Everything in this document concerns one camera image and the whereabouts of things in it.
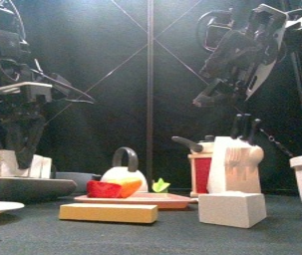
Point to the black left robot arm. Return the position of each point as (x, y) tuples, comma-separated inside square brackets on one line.
[(0, 40)]

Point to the plain white sushi roll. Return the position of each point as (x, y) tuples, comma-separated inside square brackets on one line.
[(40, 166)]

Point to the dark grey plate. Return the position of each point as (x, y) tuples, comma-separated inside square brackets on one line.
[(24, 188)]

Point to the grey blue bowl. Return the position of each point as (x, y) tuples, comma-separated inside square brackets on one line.
[(77, 181)]

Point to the red toy pepper piece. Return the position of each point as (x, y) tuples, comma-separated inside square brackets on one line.
[(103, 190)]

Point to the red utensil holder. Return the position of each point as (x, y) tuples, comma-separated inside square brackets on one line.
[(200, 169)]

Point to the white toy knife block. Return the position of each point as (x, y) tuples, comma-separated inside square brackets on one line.
[(235, 169)]

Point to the orange toy pepper piece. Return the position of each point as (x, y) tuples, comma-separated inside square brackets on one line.
[(131, 186)]

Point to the yellow wooden block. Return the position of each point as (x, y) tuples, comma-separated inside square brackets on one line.
[(108, 213)]

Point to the green toy leaf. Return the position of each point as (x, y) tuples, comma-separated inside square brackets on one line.
[(159, 187)]

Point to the pink tray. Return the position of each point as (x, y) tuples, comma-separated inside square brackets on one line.
[(156, 200)]

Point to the white wooden block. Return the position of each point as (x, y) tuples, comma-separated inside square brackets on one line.
[(230, 209)]

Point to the left wrist camera mount grey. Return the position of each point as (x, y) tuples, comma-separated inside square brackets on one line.
[(17, 90)]

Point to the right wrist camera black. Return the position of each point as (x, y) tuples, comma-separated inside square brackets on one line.
[(215, 30)]

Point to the vertical metal frame pole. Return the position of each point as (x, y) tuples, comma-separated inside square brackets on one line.
[(150, 93)]

